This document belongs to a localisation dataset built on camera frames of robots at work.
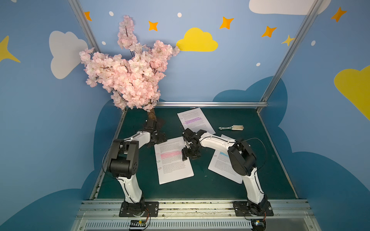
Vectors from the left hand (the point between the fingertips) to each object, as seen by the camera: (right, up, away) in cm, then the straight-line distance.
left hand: (160, 138), depth 100 cm
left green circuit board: (-7, -41, -27) cm, 49 cm away
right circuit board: (+56, -42, -27) cm, 74 cm away
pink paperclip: (+2, -17, -12) cm, 21 cm away
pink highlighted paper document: (+8, -17, -10) cm, 21 cm away
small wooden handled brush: (+55, +8, +8) cm, 56 cm away
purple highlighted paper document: (+26, +14, +15) cm, 33 cm away
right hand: (+19, -12, -8) cm, 24 cm away
